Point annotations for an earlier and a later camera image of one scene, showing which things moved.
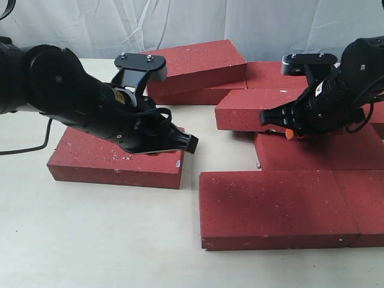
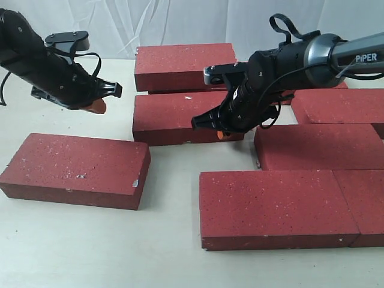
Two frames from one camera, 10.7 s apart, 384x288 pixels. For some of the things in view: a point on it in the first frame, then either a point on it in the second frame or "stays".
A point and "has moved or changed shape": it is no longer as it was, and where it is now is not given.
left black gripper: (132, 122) -> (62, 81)
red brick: (239, 109) has moved or changed shape
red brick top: (202, 65) has moved or changed shape
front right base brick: (363, 191) stays
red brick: (81, 156) has moved or changed shape
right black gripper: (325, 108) -> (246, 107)
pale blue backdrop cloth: (264, 30) stays
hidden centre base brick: (342, 150) stays
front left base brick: (260, 210) stays
